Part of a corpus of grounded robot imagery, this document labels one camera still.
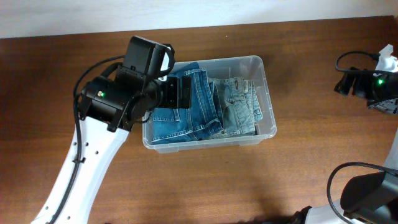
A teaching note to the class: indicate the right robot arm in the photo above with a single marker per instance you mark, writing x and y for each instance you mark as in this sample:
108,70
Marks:
369,198

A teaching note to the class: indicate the light blue jeans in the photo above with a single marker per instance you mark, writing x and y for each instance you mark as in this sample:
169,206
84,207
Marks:
237,105

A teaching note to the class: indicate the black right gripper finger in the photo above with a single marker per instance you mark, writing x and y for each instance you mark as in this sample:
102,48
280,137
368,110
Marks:
344,85
361,85

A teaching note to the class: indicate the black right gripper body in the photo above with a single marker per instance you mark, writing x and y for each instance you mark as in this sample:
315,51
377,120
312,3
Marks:
382,89

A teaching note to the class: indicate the dark blue jeans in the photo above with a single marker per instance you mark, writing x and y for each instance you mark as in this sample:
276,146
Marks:
202,120

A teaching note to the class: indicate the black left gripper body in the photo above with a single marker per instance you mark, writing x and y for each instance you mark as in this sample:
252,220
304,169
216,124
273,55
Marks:
179,92

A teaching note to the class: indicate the clear plastic storage container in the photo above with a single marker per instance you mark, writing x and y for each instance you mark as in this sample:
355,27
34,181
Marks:
248,68

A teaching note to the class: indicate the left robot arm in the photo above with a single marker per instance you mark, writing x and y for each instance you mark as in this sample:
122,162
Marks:
105,110

